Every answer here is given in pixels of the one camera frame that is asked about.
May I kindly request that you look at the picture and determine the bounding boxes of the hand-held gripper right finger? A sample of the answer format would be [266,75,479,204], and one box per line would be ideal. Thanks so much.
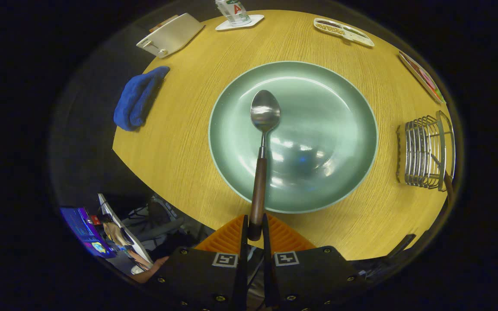
[261,214,368,311]

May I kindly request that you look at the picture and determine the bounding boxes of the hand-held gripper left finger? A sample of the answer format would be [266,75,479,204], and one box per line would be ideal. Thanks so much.
[145,215,249,311]

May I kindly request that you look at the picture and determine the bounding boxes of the wooden-handled metal spoon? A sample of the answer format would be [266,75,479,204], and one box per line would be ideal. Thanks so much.
[248,89,281,241]

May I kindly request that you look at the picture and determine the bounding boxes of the wooden-handled metal fork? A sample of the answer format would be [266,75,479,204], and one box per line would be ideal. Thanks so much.
[430,151,455,208]

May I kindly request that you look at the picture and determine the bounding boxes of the white printed board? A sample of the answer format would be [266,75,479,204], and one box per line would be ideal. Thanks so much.
[98,193,153,266]

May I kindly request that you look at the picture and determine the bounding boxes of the green round plate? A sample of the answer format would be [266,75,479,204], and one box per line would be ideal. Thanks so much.
[208,61,379,214]

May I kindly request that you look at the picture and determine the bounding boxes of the lit computer screen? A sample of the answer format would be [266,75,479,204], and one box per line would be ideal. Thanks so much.
[60,206,115,259]

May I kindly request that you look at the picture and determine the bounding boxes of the blue folded towel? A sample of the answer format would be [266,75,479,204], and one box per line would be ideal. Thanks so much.
[113,66,170,132]

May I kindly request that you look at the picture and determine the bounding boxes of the white toaster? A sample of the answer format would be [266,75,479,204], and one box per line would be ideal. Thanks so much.
[136,13,205,59]

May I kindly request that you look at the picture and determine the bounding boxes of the white plate of food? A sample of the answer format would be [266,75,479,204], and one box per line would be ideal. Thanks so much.
[399,51,446,104]

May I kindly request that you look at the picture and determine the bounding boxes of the white divided dish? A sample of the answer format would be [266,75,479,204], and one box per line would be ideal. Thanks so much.
[313,18,375,48]

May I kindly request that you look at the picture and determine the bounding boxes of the white square coaster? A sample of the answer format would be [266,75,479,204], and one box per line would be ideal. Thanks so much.
[215,14,265,31]

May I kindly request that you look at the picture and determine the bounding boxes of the small clear drink bottle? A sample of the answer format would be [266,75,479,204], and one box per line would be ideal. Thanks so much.
[215,0,252,27]

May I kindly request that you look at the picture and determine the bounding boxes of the toast slice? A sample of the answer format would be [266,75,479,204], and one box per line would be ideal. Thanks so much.
[150,15,179,33]

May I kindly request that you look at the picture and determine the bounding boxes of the black table bracket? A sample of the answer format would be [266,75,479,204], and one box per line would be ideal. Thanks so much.
[379,234,417,266]

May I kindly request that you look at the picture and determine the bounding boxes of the metal wire basket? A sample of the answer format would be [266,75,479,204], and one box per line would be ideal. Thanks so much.
[396,111,456,192]

